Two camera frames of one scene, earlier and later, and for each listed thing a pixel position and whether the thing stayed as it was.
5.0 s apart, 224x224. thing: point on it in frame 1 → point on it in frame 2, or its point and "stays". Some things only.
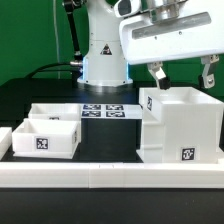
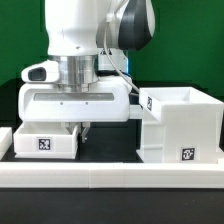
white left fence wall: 5,140 stays
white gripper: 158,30 → 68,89
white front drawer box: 46,138 stays
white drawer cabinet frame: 180,125 stays
